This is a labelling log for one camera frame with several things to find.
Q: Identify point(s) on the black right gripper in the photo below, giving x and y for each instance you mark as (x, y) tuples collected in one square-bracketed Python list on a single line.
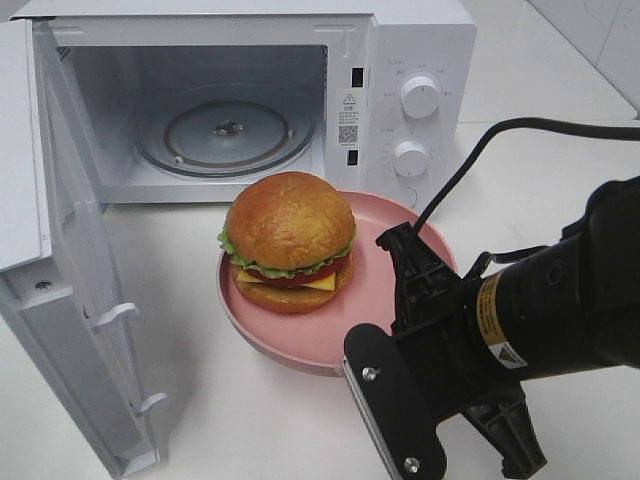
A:
[(461, 342)]

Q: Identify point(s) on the pink round plate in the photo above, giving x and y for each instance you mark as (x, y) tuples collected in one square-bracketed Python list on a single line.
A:
[(313, 342)]

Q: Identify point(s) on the round white door release button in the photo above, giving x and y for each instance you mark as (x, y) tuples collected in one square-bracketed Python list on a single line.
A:
[(410, 197)]

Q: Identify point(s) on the burger with lettuce and cheese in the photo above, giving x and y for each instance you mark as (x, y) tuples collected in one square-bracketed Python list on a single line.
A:
[(289, 241)]

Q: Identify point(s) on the white microwave door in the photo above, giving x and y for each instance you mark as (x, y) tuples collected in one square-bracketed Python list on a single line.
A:
[(60, 290)]

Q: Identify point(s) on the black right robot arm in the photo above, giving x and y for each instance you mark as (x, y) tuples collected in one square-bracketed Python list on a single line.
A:
[(581, 295)]

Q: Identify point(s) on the lower white microwave knob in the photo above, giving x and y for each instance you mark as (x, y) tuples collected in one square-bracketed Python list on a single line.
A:
[(410, 159)]

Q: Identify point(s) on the white microwave knob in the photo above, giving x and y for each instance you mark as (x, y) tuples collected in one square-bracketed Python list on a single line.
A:
[(410, 159), (420, 96)]

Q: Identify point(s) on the upper white microwave knob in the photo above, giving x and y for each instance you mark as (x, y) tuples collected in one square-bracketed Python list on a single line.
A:
[(420, 96)]

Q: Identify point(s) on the white warning label sticker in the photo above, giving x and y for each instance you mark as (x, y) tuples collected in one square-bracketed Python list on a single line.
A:
[(348, 113)]

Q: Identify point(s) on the glass microwave turntable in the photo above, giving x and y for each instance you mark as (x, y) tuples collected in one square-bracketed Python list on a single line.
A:
[(224, 131)]

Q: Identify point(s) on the white microwave oven body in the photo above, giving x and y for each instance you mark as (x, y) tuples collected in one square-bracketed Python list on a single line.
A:
[(126, 53)]

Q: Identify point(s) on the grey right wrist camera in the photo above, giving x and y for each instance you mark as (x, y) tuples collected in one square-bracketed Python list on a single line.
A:
[(391, 405)]

